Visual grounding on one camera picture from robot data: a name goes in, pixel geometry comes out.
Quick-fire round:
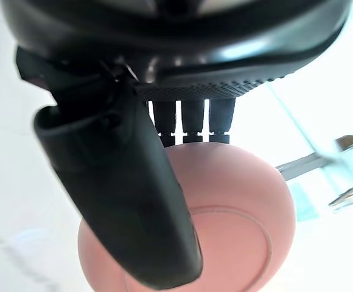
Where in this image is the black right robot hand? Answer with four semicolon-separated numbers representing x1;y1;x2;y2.
0;0;352;289

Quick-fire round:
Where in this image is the pink round cup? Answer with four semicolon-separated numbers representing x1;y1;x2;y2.
77;143;296;292

